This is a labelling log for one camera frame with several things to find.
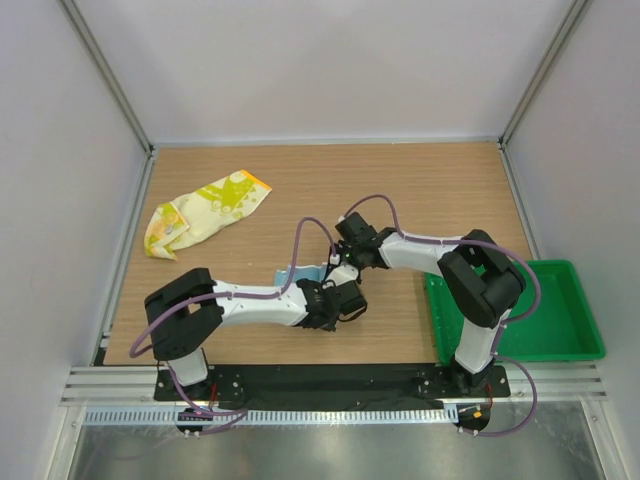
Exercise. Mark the yellow green printed towel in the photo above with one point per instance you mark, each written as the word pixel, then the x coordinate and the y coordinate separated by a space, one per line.
pixel 196 216

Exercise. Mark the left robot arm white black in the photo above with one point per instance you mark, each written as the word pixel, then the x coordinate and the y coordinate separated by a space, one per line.
pixel 194 305

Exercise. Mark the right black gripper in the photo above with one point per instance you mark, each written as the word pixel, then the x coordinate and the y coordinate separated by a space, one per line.
pixel 344 248

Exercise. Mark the right aluminium frame post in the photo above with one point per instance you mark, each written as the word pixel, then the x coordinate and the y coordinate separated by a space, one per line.
pixel 569 23

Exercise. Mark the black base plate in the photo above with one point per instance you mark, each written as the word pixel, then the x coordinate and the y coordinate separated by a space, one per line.
pixel 340 388

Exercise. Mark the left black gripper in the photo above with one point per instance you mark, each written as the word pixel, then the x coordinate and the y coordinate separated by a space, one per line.
pixel 331 324

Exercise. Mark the perforated metal cable rail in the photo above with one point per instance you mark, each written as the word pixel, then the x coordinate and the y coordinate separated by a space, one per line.
pixel 178 416

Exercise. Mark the green plastic tray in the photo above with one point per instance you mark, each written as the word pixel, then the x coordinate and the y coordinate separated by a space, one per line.
pixel 561 329

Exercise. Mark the left aluminium frame post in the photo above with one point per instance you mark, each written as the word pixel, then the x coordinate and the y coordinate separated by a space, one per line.
pixel 86 37

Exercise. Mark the aluminium frame post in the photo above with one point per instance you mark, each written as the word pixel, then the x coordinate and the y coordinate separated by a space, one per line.
pixel 569 23
pixel 86 37

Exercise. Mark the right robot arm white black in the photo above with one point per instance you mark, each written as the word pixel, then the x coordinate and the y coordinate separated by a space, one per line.
pixel 482 280

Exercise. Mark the blue polka dot towel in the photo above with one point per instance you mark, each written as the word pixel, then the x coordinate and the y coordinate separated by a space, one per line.
pixel 311 272

